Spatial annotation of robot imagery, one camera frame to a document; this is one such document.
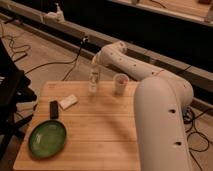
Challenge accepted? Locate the small white bottle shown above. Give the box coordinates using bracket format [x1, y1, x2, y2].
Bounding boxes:
[89, 72, 99, 93]

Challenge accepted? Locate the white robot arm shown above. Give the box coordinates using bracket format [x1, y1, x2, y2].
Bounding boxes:
[90, 41, 194, 171]

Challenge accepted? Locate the translucent plastic cup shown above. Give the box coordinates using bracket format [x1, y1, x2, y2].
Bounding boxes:
[113, 73, 129, 95]

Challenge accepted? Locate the white rectangular eraser block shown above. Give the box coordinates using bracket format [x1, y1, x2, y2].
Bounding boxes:
[59, 95, 78, 110]

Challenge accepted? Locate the black rectangular block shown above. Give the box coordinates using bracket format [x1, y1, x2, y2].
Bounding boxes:
[50, 101, 59, 119]

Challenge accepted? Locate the wooden board table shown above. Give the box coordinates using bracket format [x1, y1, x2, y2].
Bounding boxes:
[13, 81, 140, 171]

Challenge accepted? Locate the green glass plate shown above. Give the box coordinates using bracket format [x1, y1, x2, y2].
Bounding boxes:
[28, 120, 67, 159]

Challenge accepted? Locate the black floor cable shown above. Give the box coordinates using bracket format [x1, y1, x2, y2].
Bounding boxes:
[1, 33, 90, 82]

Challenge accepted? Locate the long metal rail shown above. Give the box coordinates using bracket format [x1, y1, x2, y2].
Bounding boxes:
[0, 0, 213, 93]

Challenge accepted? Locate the black chair frame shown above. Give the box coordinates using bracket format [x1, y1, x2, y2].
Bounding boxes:
[0, 38, 37, 160]

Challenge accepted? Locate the black cables right floor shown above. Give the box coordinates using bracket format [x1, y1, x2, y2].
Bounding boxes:
[182, 106, 213, 171]

